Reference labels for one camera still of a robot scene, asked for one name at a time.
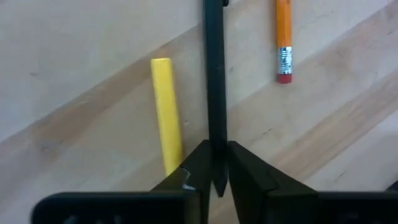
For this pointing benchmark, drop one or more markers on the orange pencil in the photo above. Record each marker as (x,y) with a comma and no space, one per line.
(284,25)

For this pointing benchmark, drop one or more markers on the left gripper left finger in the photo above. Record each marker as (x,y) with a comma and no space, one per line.
(186,177)

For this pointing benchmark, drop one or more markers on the thick black marker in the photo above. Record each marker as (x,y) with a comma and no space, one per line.
(214,77)

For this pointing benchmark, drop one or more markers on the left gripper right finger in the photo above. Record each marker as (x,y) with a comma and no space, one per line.
(258,186)

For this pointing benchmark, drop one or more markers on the yellow highlighter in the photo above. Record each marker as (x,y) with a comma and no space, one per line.
(166,109)

